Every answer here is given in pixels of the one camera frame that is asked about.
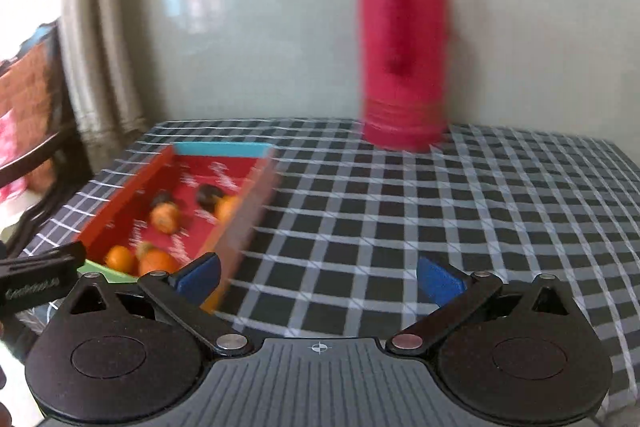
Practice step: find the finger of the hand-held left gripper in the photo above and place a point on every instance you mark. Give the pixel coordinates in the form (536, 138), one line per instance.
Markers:
(40, 279)

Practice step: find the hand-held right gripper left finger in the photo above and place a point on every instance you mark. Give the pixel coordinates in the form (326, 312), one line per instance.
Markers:
(200, 278)

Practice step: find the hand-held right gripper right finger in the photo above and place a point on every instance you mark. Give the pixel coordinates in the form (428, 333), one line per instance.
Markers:
(440, 281)

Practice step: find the small orange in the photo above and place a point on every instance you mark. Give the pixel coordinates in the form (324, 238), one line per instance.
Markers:
(157, 263)
(120, 258)

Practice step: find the brown dried fruit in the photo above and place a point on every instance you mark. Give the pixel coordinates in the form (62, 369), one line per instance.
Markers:
(144, 249)

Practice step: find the large orange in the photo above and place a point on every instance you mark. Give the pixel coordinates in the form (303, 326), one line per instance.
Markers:
(165, 217)

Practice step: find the round orange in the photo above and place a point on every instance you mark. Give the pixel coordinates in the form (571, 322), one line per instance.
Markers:
(226, 209)

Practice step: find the colourful cardboard box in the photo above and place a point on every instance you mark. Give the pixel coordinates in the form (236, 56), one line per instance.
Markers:
(250, 217)

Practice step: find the dark round fruit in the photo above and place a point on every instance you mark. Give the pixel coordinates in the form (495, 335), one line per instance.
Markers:
(207, 194)

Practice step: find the dark wrinkled fruit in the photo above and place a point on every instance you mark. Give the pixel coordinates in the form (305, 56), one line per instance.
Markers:
(162, 197)

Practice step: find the black white checkered tablecloth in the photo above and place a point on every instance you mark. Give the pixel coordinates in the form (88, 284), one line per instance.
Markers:
(450, 217)

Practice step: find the pink plastic bag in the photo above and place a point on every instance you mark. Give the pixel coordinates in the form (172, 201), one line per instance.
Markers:
(11, 147)

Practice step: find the red thermos flask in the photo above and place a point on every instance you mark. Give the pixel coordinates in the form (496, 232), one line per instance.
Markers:
(405, 57)

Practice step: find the beige curtain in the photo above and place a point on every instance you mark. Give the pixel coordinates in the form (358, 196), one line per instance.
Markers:
(100, 32)

